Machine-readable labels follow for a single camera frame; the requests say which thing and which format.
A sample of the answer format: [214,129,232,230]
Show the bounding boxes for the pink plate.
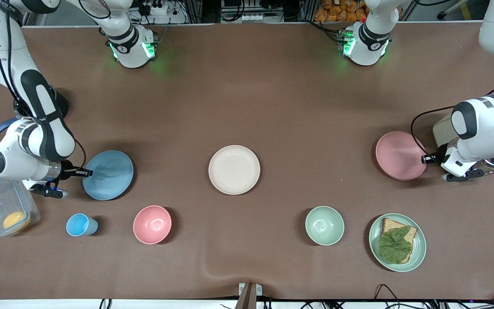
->
[375,131,428,181]

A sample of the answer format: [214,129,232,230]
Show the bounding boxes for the blue plate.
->
[82,150,134,201]

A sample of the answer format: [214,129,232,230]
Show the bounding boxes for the beige chrome toaster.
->
[433,112,494,180]

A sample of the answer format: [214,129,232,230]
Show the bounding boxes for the light blue cup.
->
[66,213,99,237]

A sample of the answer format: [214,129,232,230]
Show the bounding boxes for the yellow orange fruit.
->
[3,211,31,232]

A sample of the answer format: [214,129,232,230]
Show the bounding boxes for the brown bread slice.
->
[379,218,418,264]

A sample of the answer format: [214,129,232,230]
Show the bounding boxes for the pink bowl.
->
[133,205,172,245]

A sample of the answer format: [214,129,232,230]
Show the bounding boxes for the green plate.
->
[368,213,427,273]

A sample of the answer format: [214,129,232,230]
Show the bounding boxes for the green lettuce leaf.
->
[378,227,413,264]

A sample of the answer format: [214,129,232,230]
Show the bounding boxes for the green bowl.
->
[305,206,345,246]

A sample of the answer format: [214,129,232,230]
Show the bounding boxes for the beige plate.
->
[208,145,261,195]

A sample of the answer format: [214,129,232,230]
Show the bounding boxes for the orange snack bags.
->
[314,0,370,23]

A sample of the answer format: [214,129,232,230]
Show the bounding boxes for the white power strip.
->
[138,2,169,16]

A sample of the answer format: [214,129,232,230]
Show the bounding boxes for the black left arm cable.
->
[410,82,494,157]

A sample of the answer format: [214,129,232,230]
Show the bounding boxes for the black looped cable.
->
[374,284,402,309]

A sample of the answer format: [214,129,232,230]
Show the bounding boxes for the metal camera bracket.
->
[238,282,263,309]

